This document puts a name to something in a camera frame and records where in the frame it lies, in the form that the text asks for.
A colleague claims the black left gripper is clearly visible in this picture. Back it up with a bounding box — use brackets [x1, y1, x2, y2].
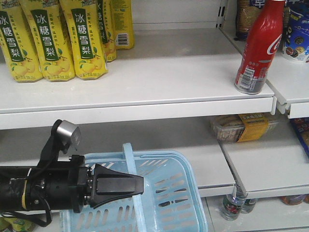
[45, 155, 144, 213]

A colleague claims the light blue plastic basket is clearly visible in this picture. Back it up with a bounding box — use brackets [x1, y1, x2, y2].
[60, 143, 208, 232]

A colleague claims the red coke bottle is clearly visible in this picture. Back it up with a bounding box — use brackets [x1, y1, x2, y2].
[234, 0, 285, 95]

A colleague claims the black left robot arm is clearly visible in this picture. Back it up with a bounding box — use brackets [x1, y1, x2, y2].
[0, 155, 144, 213]

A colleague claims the white metal shelf unit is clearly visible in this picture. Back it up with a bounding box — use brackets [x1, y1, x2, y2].
[0, 0, 309, 232]

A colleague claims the clear water bottle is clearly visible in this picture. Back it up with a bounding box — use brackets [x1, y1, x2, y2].
[221, 190, 246, 221]
[241, 198, 258, 214]

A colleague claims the clear cookie box yellow label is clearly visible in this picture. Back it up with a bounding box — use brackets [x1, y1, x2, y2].
[210, 113, 280, 143]

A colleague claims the yellow pear drink bottle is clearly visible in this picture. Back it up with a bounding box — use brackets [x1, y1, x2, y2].
[19, 0, 75, 82]
[0, 0, 43, 83]
[59, 0, 108, 80]

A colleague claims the brown biscuit pack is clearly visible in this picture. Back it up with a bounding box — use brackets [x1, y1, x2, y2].
[236, 0, 266, 41]

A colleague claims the blue oreo cup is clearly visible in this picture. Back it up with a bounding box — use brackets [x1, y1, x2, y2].
[282, 2, 309, 63]

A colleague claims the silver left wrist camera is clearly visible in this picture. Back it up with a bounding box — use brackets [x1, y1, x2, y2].
[56, 120, 82, 150]

